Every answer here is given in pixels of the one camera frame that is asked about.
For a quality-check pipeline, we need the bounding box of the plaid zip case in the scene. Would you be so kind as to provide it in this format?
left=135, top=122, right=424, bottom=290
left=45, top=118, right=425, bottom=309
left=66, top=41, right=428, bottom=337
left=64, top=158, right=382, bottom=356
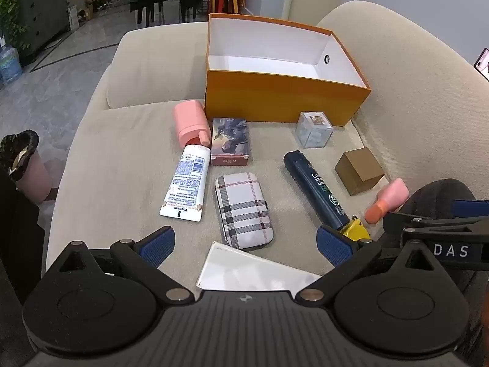
left=215, top=172, right=274, bottom=252

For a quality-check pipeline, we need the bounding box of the blue water jug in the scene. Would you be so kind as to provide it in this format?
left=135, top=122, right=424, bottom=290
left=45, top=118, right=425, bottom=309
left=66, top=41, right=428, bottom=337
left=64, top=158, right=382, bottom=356
left=0, top=45, right=24, bottom=85

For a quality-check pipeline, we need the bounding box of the small brown cardboard box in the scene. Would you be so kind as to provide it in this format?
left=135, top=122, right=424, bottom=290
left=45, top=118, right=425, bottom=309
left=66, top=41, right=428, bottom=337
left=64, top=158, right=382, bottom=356
left=335, top=147, right=386, bottom=196

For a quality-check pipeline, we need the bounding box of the yellow tape measure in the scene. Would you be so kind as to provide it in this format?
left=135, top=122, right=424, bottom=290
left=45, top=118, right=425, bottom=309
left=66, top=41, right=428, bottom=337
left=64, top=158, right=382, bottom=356
left=339, top=216, right=372, bottom=242

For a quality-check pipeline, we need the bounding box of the smartphone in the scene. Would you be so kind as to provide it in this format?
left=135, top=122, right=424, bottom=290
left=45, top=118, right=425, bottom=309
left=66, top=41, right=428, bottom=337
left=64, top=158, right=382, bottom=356
left=474, top=47, right=489, bottom=83

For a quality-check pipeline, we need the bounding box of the orange cardboard box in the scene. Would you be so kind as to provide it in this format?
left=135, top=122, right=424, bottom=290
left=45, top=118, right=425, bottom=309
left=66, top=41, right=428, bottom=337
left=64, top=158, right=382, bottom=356
left=204, top=13, right=372, bottom=128

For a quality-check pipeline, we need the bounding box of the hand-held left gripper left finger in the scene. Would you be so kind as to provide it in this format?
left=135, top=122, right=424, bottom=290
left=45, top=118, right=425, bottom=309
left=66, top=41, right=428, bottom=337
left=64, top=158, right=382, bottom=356
left=46, top=226, right=195, bottom=304

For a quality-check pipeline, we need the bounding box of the dark grey cabinet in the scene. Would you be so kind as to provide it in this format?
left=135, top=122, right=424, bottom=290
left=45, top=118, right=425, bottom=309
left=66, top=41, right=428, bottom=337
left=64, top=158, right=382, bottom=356
left=15, top=0, right=73, bottom=65

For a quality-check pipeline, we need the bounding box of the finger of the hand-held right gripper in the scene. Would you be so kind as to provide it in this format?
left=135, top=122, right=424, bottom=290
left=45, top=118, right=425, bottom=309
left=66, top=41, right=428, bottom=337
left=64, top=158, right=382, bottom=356
left=383, top=211, right=489, bottom=242
left=454, top=200, right=489, bottom=218

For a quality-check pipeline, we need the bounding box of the person's left leg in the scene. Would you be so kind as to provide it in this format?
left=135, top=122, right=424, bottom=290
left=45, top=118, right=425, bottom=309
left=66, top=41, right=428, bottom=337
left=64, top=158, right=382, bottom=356
left=0, top=168, right=46, bottom=367

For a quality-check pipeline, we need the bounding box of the picture printed card box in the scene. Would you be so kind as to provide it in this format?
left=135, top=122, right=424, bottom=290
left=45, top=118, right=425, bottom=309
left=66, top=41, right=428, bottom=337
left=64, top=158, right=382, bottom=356
left=210, top=118, right=251, bottom=167

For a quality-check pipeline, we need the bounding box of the large pink plastic bottle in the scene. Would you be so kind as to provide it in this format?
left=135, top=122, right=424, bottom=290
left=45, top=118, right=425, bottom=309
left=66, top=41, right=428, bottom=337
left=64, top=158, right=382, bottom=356
left=173, top=100, right=211, bottom=149

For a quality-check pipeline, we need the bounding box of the clear plastic cube box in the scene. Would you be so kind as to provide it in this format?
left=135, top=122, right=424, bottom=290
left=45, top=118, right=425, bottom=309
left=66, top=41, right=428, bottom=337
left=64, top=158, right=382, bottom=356
left=295, top=112, right=334, bottom=149

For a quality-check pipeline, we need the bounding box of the small pink orange-capped bottle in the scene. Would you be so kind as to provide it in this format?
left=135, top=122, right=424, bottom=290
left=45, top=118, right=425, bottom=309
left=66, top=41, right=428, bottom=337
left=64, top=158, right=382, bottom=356
left=365, top=178, right=410, bottom=225

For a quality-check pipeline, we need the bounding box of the white box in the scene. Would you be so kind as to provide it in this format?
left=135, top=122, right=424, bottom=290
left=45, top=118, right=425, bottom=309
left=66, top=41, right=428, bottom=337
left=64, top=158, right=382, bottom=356
left=196, top=241, right=323, bottom=291

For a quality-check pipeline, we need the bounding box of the dark blue shampoo bottle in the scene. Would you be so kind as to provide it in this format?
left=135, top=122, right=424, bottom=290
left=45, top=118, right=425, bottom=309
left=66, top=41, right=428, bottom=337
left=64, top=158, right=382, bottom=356
left=283, top=150, right=352, bottom=232

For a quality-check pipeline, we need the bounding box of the beige sofa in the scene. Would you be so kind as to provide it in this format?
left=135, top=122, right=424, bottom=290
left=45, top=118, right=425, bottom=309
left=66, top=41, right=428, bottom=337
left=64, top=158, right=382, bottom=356
left=46, top=0, right=489, bottom=302

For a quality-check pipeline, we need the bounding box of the white lotion tube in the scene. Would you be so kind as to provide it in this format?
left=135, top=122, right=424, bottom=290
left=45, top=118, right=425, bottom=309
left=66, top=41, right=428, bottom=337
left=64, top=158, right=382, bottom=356
left=159, top=144, right=211, bottom=223

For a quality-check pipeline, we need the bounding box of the trailing green plant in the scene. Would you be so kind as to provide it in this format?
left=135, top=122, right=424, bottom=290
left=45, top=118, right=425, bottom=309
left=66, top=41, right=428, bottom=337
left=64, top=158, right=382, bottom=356
left=0, top=0, right=31, bottom=50

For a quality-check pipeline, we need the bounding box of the pink trash bin black bag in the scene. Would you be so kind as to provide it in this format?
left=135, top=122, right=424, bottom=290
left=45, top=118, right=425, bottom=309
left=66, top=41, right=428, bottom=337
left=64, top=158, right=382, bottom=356
left=0, top=130, right=52, bottom=204

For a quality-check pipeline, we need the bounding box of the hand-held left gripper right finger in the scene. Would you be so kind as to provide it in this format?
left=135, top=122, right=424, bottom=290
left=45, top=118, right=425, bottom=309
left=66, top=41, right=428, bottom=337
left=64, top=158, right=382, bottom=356
left=296, top=225, right=446, bottom=303

